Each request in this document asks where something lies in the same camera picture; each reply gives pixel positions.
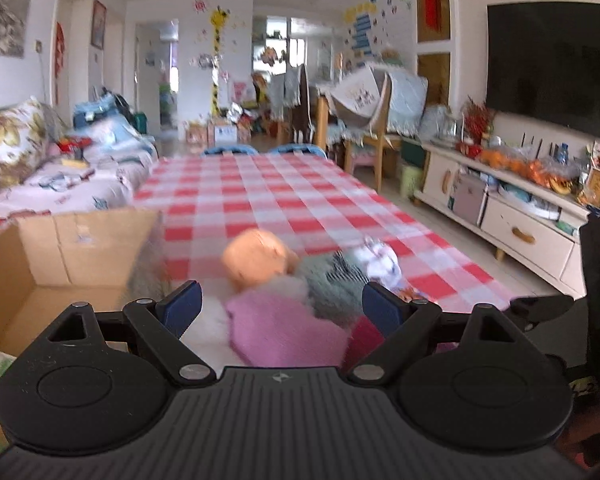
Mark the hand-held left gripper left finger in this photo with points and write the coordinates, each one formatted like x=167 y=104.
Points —
x=182 y=306

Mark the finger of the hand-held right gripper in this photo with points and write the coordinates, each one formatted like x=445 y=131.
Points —
x=545 y=306

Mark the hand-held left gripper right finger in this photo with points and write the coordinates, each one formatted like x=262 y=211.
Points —
x=380 y=306

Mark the white floral cloth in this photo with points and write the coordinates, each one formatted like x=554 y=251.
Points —
x=380 y=262

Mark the grey-green plush toy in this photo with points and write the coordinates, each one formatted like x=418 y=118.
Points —
x=325 y=285

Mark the orange plush toy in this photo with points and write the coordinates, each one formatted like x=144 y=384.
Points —
x=255 y=257

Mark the pink knitted cloth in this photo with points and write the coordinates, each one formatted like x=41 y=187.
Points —
x=280 y=325

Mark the brown cardboard box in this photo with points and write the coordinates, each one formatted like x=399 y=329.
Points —
x=55 y=260

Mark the cream television cabinet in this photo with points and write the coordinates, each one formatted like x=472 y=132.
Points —
x=525 y=235

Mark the gold framed plaque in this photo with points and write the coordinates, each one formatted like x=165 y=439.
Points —
x=597 y=187

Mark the green waste bin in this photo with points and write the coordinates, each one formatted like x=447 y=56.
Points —
x=410 y=180

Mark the bag of oranges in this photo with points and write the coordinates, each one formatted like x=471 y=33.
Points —
x=510 y=160

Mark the red checkered tablecloth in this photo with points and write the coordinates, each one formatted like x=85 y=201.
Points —
x=280 y=185

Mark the blue chair back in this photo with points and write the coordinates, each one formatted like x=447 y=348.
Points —
x=229 y=149
x=297 y=149

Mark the printed cardboard box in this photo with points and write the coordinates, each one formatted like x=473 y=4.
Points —
x=196 y=132

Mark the sofa with printed cover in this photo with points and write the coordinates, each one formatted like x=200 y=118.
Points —
x=55 y=185

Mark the white cardboard box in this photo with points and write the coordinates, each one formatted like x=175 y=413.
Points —
x=225 y=132

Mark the glass kettle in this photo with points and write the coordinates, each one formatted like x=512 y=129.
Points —
x=447 y=127

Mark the red toy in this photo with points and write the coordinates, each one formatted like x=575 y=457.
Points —
x=72 y=145

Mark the red flower bouquet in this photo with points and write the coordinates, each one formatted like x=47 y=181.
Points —
x=475 y=120

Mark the wooden chair with blue cover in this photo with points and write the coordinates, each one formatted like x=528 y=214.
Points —
x=402 y=100

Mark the blue bag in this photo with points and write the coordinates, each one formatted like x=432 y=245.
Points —
x=87 y=115

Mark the black television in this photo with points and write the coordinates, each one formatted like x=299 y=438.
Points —
x=555 y=60

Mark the red paper door decoration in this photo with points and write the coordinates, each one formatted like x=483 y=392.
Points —
x=59 y=55

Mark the framed portrait picture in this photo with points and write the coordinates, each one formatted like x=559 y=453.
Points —
x=97 y=24

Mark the giraffe wall sticker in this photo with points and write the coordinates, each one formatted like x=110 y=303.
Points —
x=219 y=55

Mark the blue paper wall decoration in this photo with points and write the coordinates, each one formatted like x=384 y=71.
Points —
x=362 y=30

